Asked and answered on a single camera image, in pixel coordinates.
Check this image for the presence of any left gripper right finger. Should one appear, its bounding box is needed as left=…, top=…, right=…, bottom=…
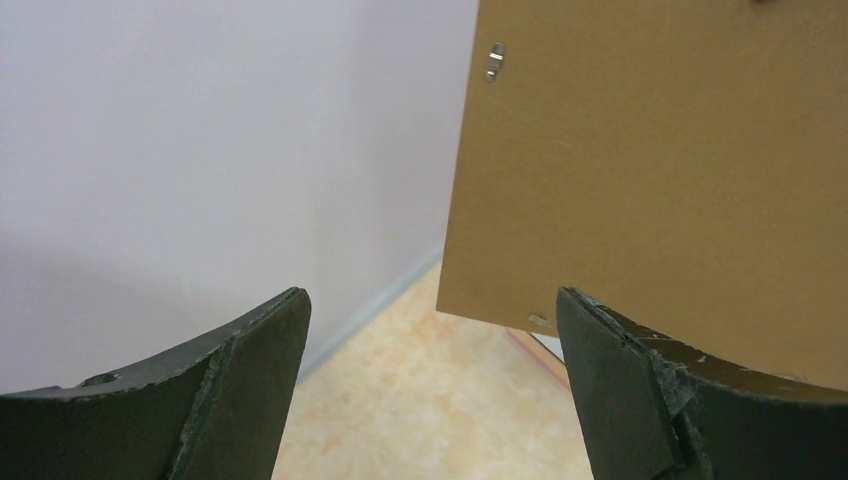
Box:
left=556, top=287, right=847, bottom=480

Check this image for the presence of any metal turn clip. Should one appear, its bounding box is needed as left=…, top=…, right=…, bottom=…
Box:
left=485, top=42, right=506, bottom=83
left=528, top=314, right=552, bottom=328

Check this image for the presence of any metal turn clip top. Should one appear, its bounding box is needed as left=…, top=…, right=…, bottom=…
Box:
left=485, top=42, right=506, bottom=83

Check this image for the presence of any metal turn clip right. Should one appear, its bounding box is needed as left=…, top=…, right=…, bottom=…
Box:
left=528, top=314, right=552, bottom=328

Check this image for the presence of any brown backing board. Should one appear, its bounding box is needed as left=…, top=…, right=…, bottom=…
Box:
left=437, top=0, right=847, bottom=389

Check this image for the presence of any pink wooden picture frame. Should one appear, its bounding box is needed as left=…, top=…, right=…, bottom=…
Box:
left=506, top=328, right=571, bottom=390

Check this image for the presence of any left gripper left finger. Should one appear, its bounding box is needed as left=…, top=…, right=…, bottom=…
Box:
left=1, top=287, right=312, bottom=479

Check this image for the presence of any landscape photo print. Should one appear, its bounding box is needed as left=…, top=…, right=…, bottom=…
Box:
left=532, top=333, right=564, bottom=363

